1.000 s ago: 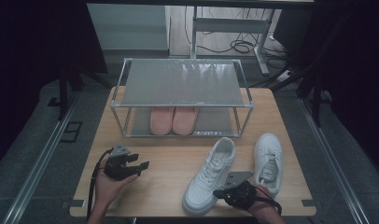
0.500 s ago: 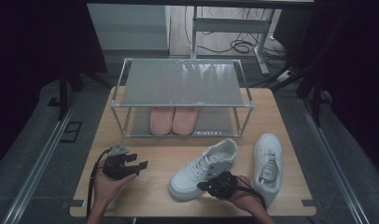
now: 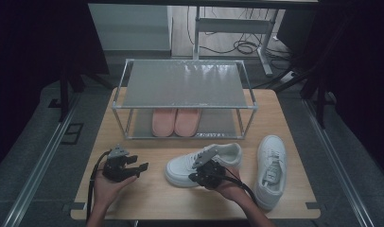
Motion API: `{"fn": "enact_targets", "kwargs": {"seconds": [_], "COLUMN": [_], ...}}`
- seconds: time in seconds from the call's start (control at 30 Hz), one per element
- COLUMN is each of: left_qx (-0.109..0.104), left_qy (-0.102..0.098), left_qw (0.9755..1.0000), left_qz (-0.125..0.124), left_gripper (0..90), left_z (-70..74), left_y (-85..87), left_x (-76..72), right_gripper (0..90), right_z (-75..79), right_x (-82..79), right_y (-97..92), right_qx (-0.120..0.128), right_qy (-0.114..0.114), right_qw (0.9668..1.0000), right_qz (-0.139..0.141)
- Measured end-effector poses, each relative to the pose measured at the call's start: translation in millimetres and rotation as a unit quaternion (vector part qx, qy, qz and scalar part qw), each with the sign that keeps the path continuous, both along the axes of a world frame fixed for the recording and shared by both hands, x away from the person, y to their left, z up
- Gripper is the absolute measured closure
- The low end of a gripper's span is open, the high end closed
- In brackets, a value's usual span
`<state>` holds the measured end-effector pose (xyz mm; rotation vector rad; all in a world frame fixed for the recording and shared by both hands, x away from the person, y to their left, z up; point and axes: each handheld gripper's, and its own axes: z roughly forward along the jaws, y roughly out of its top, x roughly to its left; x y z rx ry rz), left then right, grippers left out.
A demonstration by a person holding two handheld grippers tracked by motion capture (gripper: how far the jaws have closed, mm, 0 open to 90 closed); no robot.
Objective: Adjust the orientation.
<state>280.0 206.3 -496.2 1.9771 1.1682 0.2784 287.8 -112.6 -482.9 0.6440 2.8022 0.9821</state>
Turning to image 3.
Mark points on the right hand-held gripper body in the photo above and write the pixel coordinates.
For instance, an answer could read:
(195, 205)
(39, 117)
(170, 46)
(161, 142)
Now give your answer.
(209, 171)

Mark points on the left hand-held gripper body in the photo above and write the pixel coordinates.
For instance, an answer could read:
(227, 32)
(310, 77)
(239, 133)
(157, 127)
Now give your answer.
(116, 168)

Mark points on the white sneaker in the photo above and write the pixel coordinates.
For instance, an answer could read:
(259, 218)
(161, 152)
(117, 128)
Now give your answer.
(270, 176)
(180, 170)

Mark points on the pink slipper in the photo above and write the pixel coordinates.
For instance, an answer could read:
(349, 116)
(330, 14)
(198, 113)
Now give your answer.
(187, 124)
(163, 124)

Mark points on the two-tier metal shoe rack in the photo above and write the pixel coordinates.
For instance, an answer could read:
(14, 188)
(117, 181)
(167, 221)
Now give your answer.
(183, 85)

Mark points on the person's left hand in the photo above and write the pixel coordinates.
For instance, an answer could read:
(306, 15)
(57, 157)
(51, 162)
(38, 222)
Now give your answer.
(109, 189)

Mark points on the person's right hand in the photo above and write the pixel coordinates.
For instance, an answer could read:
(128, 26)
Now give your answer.
(231, 187)

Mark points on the black metal stand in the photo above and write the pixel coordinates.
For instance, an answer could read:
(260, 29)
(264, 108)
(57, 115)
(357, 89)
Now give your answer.
(64, 94)
(321, 101)

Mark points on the white power strip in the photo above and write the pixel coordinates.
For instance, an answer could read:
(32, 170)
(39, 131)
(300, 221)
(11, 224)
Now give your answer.
(289, 77)

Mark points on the white cabinet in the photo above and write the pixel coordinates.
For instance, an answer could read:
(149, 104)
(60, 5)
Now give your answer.
(130, 28)

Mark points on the dark curtain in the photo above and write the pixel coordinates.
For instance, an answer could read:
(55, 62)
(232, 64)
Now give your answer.
(363, 63)
(29, 47)

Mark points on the aluminium floor rail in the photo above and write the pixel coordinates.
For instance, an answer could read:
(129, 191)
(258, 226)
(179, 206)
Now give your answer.
(38, 164)
(335, 164)

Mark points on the white desk frame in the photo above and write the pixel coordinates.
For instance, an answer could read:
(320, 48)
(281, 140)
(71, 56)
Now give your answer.
(234, 26)

